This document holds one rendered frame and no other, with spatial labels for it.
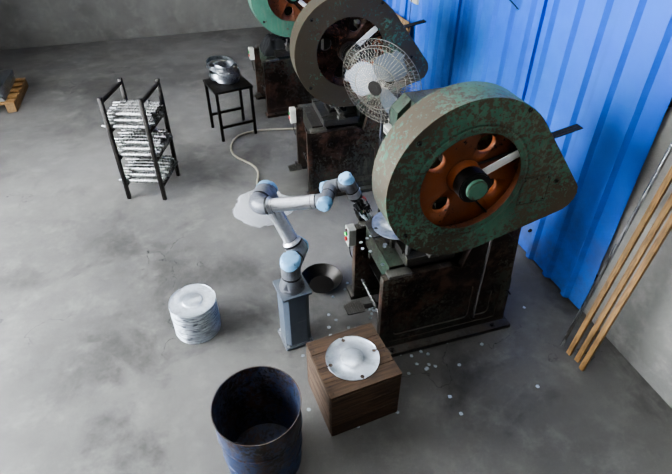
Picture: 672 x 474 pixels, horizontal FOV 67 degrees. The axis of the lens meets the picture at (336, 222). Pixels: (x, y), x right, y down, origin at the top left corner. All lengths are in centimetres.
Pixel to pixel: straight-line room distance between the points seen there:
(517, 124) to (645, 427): 190
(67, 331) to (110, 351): 37
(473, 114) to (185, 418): 221
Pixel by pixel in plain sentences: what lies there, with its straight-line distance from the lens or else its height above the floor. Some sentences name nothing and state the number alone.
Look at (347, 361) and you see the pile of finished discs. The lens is 281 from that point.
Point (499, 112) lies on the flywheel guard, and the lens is 226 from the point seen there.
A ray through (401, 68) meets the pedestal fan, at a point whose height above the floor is 142.
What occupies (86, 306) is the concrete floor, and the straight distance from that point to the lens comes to 395.
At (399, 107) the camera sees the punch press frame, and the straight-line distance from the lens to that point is 274.
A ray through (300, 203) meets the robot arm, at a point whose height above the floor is 108.
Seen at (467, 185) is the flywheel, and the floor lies 136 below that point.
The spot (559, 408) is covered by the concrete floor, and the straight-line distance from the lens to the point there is 332.
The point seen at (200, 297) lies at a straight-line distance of 337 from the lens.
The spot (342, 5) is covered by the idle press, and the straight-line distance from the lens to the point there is 374.
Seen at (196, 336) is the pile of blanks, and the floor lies 6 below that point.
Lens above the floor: 259
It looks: 37 degrees down
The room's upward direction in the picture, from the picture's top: straight up
